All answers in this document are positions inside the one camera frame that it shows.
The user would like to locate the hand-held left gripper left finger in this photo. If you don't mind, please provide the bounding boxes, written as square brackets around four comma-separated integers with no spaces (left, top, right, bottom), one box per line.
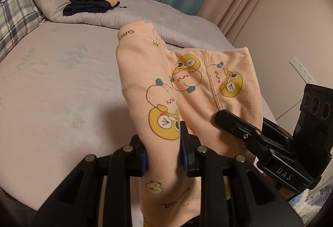
[30,135,149,227]

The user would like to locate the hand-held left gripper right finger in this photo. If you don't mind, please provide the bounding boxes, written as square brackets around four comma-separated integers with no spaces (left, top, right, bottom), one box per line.
[179,121,303,227]

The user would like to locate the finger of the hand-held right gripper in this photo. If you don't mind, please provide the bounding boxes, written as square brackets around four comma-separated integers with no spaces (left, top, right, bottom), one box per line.
[214,109,262,143]

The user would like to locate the peach cartoon print garment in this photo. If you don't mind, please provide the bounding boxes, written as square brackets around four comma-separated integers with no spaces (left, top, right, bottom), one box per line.
[115,21,264,227]

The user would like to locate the folded dark navy clothes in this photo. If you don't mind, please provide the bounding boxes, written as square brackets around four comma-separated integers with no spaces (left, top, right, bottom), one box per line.
[62,0,127,17]

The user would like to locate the blue fluffy rug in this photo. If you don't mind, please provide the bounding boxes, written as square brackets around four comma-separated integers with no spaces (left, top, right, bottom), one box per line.
[289,185,331,217]

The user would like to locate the white power strip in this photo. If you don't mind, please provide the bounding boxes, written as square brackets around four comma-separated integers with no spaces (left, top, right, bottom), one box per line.
[290,55,316,84]

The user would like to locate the pale pink bed sheet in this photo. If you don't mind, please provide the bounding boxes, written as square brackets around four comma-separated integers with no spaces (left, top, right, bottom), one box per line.
[0,19,276,217]

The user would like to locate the grey quilted duvet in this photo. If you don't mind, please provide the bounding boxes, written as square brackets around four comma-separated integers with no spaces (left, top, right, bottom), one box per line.
[32,0,235,52]

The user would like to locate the grey plaid pillow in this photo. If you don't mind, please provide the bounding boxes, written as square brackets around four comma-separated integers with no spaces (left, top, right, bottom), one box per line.
[0,0,69,61]

